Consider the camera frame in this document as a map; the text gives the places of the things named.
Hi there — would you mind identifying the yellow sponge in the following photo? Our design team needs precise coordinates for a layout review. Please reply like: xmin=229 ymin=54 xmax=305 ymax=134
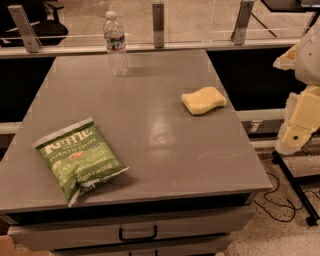
xmin=181 ymin=86 xmax=227 ymax=115

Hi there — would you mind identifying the black stand leg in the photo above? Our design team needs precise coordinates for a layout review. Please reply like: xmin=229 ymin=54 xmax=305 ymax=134
xmin=272 ymin=151 xmax=320 ymax=226

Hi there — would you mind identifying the black office chair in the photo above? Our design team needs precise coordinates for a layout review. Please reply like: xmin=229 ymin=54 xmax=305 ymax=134
xmin=0 ymin=0 xmax=68 ymax=47

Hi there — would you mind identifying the black drawer handle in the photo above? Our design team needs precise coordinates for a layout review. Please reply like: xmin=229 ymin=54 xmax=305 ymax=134
xmin=118 ymin=225 xmax=158 ymax=243

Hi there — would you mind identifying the green Kettle chips bag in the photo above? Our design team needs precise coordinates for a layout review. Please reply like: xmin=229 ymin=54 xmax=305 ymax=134
xmin=33 ymin=118 xmax=128 ymax=207

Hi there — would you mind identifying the clear plastic water bottle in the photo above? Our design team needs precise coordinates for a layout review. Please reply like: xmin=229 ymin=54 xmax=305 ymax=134
xmin=103 ymin=11 xmax=128 ymax=76

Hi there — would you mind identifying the right metal railing bracket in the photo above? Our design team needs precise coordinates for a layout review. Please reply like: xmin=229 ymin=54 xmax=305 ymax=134
xmin=231 ymin=0 xmax=255 ymax=45

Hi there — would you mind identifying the metal railing bracket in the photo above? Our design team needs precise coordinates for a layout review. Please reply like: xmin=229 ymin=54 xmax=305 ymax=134
xmin=8 ymin=5 xmax=42 ymax=53
xmin=152 ymin=2 xmax=164 ymax=48
xmin=231 ymin=0 xmax=255 ymax=45

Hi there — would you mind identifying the dark desk top right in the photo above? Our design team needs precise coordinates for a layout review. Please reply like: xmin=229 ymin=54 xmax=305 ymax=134
xmin=261 ymin=0 xmax=320 ymax=13

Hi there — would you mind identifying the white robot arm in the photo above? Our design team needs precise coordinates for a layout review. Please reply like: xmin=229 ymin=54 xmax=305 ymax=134
xmin=273 ymin=24 xmax=320 ymax=155

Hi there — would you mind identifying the middle metal railing bracket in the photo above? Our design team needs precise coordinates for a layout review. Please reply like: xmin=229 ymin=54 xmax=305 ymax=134
xmin=152 ymin=2 xmax=164 ymax=48

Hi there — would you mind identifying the black floor cable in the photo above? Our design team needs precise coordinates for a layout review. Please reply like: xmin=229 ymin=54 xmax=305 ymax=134
xmin=253 ymin=171 xmax=320 ymax=223

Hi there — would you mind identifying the left metal railing bracket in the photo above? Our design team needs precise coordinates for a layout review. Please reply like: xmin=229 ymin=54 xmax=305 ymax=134
xmin=8 ymin=5 xmax=42 ymax=53

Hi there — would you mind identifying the grey cabinet drawer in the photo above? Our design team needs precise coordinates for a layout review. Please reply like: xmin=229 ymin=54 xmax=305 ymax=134
xmin=8 ymin=205 xmax=254 ymax=251

